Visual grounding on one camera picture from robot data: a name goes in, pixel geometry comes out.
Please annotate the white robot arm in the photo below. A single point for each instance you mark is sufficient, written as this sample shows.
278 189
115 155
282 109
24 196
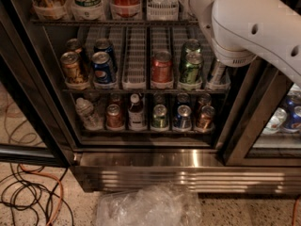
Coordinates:
240 30

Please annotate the red soda can middle shelf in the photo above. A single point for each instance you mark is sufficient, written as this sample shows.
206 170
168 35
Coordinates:
161 67

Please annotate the silver can middle shelf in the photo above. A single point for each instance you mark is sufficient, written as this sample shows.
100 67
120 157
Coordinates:
216 72

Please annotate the stainless steel fridge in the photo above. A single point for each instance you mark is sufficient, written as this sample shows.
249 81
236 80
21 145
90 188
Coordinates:
233 156

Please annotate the brown juice bottle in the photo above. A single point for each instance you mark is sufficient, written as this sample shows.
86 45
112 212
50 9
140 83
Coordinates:
136 113

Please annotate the clear water bottle bottom shelf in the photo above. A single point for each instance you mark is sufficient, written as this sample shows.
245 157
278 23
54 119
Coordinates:
88 115

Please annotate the open glass fridge door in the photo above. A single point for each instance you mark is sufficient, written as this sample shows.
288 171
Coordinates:
25 85

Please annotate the green soda can rear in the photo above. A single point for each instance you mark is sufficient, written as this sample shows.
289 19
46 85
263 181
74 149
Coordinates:
191 45

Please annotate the green soda can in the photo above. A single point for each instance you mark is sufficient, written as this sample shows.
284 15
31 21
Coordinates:
191 68
191 45

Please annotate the green soda can front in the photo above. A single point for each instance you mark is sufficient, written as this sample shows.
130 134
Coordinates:
191 68

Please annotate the blue Pepsi can rear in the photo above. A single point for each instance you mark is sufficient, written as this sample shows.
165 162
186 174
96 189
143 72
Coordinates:
105 45

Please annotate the blue pepsi can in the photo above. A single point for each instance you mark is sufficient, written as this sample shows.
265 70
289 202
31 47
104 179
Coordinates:
105 45
102 66

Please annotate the blue Pepsi can front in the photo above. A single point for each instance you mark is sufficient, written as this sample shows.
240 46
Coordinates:
102 66

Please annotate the gold can rear left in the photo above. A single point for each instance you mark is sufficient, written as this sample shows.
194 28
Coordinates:
76 46

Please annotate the gold can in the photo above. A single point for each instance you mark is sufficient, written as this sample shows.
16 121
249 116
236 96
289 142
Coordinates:
76 46
73 68

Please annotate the gold can front left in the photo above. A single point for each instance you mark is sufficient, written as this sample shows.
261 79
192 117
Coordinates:
73 68

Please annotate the green can bottom front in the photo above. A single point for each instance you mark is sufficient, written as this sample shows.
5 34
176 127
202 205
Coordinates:
159 117

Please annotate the blue can bottom front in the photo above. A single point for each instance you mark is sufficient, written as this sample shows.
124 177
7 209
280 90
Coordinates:
182 118

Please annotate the orange can bottom front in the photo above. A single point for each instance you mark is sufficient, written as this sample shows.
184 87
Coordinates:
205 117

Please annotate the copper can bottom front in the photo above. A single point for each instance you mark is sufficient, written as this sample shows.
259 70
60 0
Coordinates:
113 116

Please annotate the white can right compartment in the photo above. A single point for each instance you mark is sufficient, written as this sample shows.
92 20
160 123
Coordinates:
275 122

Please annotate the blue can right compartment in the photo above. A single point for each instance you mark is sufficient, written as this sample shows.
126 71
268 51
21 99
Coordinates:
292 105

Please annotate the clear plastic bin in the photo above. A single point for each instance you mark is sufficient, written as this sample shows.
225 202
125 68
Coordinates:
158 205

